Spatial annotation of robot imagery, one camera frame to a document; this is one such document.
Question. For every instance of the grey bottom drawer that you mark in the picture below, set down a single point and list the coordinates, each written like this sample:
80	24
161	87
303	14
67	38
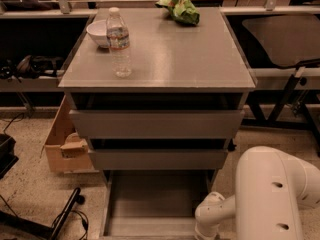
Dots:
153	204

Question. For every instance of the grey drawer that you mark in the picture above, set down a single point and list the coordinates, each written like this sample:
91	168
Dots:
153	204
222	124
158	159

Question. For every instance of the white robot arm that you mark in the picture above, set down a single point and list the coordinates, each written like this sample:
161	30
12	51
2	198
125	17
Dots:
271	187

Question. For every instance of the grey drawer cabinet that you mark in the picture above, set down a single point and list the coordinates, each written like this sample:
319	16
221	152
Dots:
174	68

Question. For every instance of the grey middle drawer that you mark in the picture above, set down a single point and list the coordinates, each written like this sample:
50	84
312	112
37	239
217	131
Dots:
158	159

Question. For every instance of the grey top drawer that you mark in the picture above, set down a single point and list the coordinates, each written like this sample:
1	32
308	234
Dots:
222	124

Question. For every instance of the cardboard box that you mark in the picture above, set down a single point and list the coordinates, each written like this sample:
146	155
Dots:
65	150

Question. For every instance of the clear plastic water bottle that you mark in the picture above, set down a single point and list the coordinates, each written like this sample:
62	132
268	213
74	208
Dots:
119	43

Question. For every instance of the green chip bag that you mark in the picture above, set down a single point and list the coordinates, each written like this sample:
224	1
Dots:
181	11

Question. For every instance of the white bowl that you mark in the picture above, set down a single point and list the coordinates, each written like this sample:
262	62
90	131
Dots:
97	32

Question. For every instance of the black case on floor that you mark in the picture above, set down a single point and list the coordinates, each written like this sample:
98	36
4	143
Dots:
7	156

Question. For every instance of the black headphones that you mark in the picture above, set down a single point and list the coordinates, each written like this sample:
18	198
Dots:
32	67

